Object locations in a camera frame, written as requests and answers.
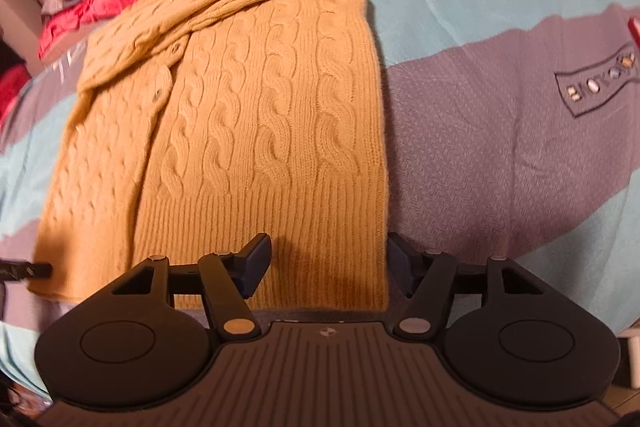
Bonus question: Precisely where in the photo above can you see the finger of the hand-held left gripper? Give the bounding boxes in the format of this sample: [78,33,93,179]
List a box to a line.
[0,259,53,283]

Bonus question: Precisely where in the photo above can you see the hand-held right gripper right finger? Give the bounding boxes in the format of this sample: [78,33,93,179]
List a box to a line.
[387,232,543,344]

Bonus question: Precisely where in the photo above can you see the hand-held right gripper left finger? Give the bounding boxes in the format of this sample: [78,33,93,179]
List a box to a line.
[107,233,273,344]

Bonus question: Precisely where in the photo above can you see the yellow cable-knit cardigan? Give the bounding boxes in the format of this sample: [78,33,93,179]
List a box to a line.
[27,0,393,312]

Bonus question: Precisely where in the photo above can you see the pile of red clothes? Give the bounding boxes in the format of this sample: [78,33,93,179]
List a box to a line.
[0,64,32,124]

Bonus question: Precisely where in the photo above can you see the blue patterned bed sheet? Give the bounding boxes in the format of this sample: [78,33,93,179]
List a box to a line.
[0,0,640,400]

